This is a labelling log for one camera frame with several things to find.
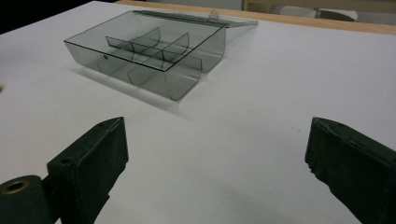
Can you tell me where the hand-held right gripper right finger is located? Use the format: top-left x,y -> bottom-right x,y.
304,117 -> 396,224

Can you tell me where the clear grey plastic compartment box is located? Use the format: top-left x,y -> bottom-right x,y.
64,8 -> 260,102

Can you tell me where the white cloth bundle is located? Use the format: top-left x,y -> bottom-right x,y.
274,5 -> 359,22

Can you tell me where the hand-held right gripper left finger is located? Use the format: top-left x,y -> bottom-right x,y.
46,116 -> 130,224

